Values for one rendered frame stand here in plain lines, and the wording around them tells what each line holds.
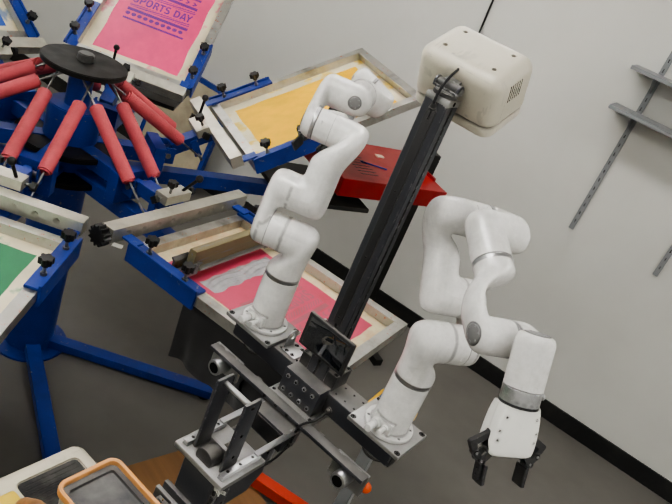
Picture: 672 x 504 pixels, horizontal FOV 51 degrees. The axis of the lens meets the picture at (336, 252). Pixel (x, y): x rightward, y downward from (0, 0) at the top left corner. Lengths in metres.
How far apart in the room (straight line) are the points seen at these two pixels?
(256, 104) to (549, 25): 1.59
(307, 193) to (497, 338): 0.64
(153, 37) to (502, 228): 2.49
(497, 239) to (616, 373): 2.80
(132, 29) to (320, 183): 2.11
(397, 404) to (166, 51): 2.37
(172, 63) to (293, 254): 1.95
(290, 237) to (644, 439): 2.98
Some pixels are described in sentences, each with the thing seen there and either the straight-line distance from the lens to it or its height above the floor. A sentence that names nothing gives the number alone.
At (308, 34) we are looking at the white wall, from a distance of 4.58.
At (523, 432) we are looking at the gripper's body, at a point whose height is 1.48.
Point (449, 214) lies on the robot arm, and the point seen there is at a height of 1.67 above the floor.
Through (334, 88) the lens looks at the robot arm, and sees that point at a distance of 1.85.
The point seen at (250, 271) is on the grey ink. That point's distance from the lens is 2.48.
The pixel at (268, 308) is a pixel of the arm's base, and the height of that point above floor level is 1.21.
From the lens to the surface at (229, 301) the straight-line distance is 2.30.
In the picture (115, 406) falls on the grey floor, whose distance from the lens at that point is 3.23.
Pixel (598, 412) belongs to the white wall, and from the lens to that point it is 4.33.
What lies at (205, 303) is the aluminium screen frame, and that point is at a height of 0.99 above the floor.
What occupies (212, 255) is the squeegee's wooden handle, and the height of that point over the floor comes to 1.02.
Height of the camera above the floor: 2.21
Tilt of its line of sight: 26 degrees down
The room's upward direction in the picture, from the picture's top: 23 degrees clockwise
